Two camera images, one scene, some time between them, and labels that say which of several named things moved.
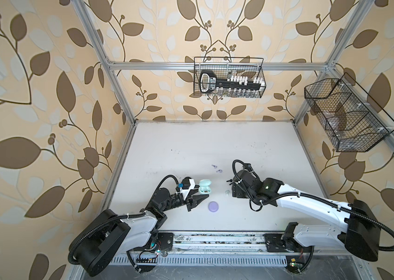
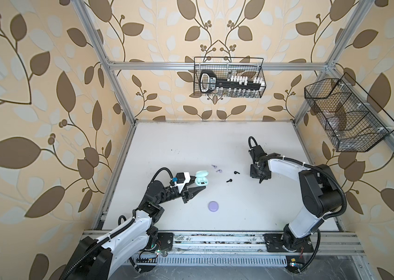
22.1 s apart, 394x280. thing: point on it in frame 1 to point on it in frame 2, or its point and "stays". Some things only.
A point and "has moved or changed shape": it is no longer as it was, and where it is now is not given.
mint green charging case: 204,187 has moved or changed shape
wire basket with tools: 228,67 stays
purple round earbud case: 213,206 stays
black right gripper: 235,191 to 253,174
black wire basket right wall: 352,121 stays
